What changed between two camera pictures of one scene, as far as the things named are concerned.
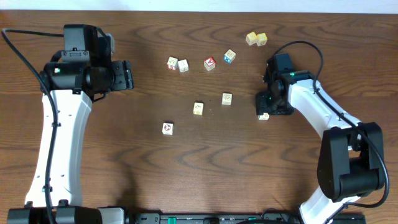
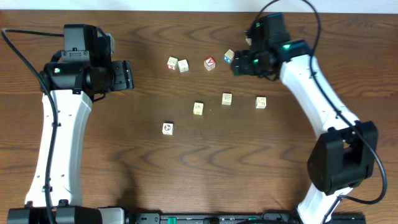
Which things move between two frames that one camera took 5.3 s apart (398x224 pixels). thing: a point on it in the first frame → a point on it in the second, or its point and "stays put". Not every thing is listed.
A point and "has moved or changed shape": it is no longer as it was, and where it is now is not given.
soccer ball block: [168, 128] stays put
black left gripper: [126, 74] stays put
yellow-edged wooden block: [198, 107] stays put
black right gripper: [262, 107] → [242, 61]
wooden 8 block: [265, 116] has moved or changed shape
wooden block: [226, 99] stays put
